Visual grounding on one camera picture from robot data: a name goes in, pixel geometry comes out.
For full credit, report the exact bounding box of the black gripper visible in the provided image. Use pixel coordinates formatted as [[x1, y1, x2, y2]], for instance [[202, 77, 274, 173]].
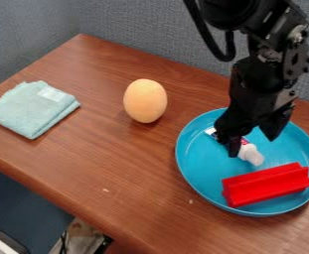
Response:
[[215, 57, 296, 158]]

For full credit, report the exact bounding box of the white toothpaste tube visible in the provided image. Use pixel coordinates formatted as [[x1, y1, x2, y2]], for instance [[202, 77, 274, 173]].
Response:
[[205, 127, 265, 168]]

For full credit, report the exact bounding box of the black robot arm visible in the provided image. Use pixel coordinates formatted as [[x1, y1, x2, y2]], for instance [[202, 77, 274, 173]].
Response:
[[199, 0, 309, 158]]

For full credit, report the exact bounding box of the blue round plate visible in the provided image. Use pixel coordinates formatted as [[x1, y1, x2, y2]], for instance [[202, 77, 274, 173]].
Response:
[[175, 109, 309, 217]]

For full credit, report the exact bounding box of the light blue folded cloth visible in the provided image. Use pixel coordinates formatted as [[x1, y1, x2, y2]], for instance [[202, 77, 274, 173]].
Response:
[[0, 80, 80, 140]]

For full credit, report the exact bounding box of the red plastic block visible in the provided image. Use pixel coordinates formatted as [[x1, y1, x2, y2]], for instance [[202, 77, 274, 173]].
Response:
[[222, 163, 309, 207]]

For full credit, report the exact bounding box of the orange egg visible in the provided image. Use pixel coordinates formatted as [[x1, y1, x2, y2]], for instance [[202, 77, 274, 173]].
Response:
[[123, 78, 167, 123]]

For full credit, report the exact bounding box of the grey object under table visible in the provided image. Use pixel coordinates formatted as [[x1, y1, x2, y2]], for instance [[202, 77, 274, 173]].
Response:
[[49, 217, 112, 254]]

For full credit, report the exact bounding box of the black cable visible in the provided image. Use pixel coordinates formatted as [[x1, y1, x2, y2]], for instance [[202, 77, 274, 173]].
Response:
[[182, 0, 237, 63]]

